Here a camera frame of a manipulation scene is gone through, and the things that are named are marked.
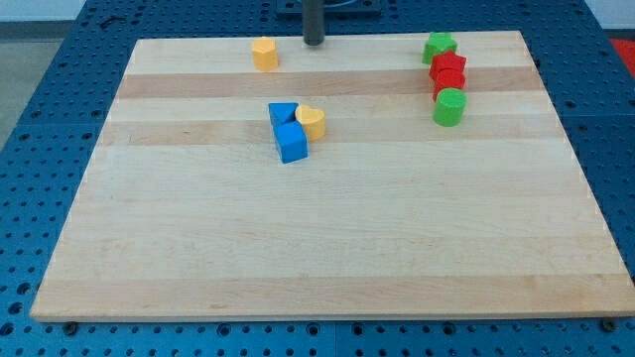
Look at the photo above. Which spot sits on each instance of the blue triangle block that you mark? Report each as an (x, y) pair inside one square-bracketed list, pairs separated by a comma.
[(281, 113)]

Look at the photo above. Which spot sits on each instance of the yellow hexagon block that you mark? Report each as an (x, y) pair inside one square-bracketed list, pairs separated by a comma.
[(264, 54)]

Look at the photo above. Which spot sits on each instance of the blue cube block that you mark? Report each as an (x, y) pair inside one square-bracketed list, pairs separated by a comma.
[(291, 142)]

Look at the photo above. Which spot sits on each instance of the yellow heart block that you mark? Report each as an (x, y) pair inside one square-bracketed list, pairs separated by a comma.
[(312, 121)]

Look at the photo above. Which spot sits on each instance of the light wooden board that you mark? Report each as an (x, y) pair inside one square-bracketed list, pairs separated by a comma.
[(185, 211)]

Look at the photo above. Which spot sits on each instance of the green cylinder block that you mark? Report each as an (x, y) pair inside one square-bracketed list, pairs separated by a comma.
[(449, 107)]

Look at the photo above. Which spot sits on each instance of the red cylinder block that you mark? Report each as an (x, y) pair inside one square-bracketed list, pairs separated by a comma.
[(448, 78)]

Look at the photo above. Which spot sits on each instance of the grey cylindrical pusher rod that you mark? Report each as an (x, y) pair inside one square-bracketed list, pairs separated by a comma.
[(313, 22)]

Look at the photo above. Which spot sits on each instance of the red star block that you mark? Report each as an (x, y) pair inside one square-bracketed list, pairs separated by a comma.
[(446, 60)]

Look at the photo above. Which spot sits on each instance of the green star block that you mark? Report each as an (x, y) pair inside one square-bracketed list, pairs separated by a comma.
[(438, 43)]

